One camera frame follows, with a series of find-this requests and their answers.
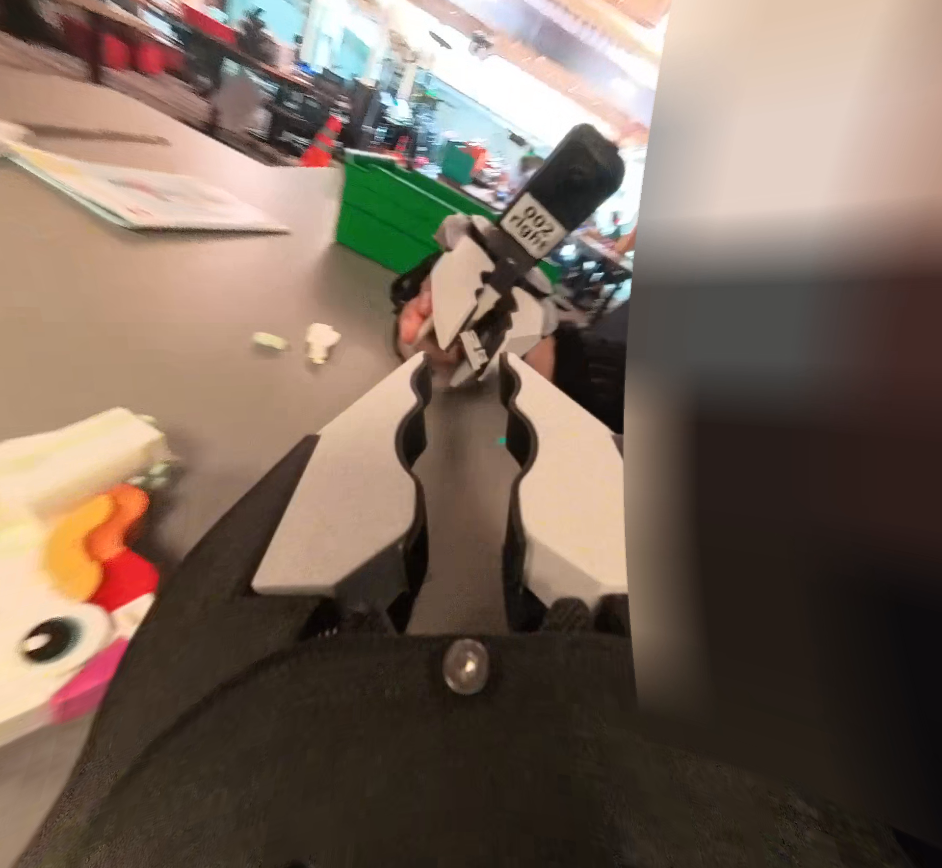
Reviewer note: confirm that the small pale lego piece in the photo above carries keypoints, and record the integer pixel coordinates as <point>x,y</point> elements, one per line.
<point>269,342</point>

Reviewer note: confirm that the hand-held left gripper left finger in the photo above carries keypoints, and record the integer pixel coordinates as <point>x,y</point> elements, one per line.
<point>346,500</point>

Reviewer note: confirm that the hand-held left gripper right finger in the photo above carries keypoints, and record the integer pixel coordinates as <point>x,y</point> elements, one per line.
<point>570,500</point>

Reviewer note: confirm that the lego unicorn model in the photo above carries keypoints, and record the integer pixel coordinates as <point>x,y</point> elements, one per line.
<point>66,573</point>

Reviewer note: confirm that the orange traffic cone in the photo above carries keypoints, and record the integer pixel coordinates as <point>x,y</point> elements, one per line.
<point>321,143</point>

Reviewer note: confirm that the stack of green bins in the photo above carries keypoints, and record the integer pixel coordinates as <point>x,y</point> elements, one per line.
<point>390,213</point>

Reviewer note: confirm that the lego instruction booklet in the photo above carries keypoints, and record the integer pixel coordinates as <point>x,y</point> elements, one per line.
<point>147,194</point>

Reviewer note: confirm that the small white lego piece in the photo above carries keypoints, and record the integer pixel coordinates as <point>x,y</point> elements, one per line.
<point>321,342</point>

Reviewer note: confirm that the person's right hand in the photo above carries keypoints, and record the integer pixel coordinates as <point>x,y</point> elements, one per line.
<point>413,323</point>

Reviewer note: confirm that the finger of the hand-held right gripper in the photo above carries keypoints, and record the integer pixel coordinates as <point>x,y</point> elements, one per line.
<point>533,327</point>
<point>460,286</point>

